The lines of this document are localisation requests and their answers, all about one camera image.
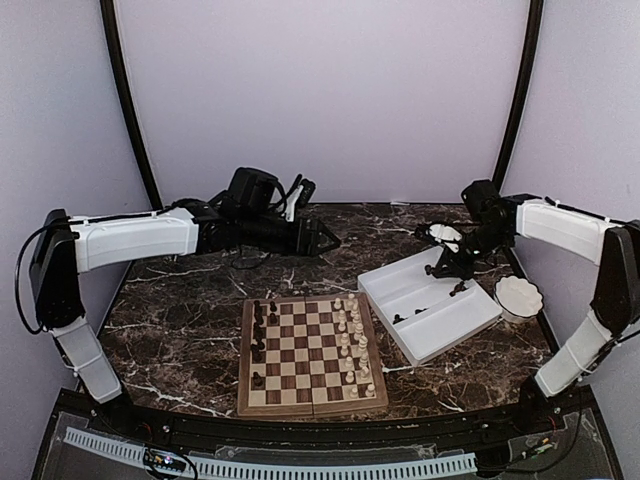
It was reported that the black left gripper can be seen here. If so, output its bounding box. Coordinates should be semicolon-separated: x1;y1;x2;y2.
241;211;342;257

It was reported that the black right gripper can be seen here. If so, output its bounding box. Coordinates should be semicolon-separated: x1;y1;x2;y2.
434;223;512;281

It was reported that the white divided plastic tray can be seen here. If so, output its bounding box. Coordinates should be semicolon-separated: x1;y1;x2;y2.
358;247;502;367

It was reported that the wooden chess board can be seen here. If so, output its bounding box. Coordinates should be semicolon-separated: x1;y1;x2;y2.
237;293;389;419

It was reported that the dark chess knight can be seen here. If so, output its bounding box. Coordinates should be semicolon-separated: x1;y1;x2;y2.
253;323;265;340

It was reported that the dark chess bishop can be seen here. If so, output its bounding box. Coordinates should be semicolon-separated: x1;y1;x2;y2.
251;338;266;350

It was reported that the dark chess king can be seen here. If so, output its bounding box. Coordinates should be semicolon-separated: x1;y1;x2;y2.
250;345;264;364

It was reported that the dark chess queen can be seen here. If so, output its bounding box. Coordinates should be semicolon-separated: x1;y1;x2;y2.
251;372;265;390

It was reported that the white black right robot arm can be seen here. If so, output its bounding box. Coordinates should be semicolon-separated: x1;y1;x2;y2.
414;179;639;434

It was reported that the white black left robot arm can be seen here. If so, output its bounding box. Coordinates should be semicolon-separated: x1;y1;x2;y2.
13;167;341;436

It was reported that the dark pieces cross cluster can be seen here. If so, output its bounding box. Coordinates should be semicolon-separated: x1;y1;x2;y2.
449;281;467;297

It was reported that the pile of dark chess pieces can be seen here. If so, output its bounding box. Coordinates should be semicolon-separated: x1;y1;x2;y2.
392;308;426;325

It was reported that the white chess piece row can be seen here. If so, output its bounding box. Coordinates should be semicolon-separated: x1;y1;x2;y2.
324;293;377;402

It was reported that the white scalloped bowl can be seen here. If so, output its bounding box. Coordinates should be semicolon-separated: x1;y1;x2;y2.
494;276;543;324

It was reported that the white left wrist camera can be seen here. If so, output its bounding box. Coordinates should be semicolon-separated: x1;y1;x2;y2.
282;174;316;222

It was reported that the black front rail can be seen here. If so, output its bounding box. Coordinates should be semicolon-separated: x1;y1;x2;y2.
54;389;580;464

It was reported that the right black frame post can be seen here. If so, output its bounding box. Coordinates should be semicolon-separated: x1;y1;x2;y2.
492;0;544;191

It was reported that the white slotted cable duct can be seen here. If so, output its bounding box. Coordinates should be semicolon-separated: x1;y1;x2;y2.
63;427;477;479

